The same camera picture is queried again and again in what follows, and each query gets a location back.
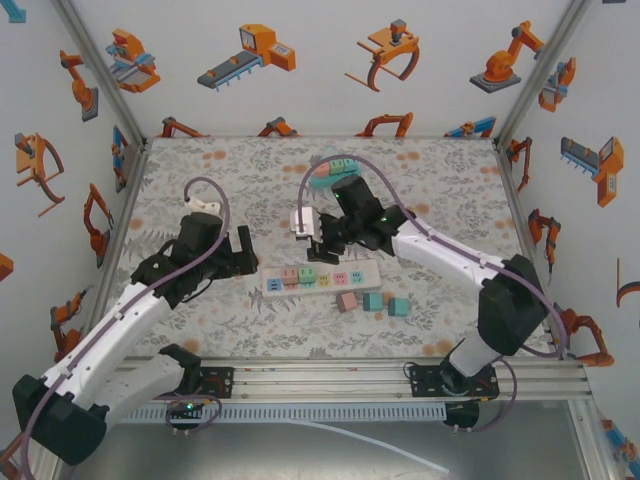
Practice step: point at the circuit board with green light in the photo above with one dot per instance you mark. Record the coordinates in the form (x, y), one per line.
(186, 410)

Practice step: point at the floral table mat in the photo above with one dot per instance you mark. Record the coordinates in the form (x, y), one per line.
(300, 330)

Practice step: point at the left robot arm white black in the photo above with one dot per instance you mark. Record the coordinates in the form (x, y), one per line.
(100, 360)

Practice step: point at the aluminium corner post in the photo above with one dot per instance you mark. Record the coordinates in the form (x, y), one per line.
(545, 70)
(100, 75)

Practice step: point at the white plastic tube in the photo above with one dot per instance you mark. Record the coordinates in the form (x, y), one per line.
(380, 445)

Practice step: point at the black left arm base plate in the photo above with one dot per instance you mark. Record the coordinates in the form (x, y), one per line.
(220, 382)

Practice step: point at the aluminium frame rail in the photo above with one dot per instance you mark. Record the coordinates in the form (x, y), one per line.
(320, 382)

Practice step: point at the white power strip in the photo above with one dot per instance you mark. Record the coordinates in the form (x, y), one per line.
(365, 277)

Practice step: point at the green plug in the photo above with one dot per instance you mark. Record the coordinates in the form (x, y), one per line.
(306, 275)
(336, 166)

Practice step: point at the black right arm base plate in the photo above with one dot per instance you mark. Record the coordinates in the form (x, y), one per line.
(425, 382)

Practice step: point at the black controller box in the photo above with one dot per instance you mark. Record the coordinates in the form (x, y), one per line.
(462, 415)

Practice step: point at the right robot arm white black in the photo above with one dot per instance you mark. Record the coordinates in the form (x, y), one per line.
(500, 300)

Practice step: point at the teal power strip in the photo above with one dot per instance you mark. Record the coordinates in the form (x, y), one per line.
(320, 182)

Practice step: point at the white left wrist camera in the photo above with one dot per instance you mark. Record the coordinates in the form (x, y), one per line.
(304, 223)

